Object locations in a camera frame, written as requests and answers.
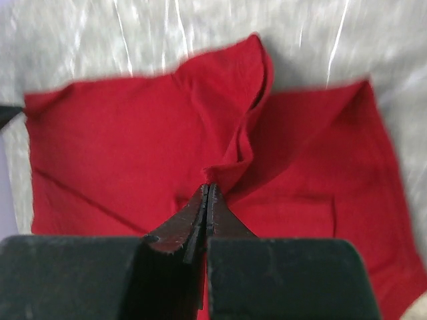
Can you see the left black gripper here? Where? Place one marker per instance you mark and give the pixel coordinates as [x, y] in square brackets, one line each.
[8, 113]

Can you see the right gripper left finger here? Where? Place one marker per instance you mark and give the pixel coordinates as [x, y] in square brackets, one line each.
[157, 276]

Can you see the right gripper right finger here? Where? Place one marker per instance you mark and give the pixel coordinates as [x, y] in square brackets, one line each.
[274, 278]

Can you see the dark red t-shirt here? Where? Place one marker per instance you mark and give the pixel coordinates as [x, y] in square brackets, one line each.
[121, 156]

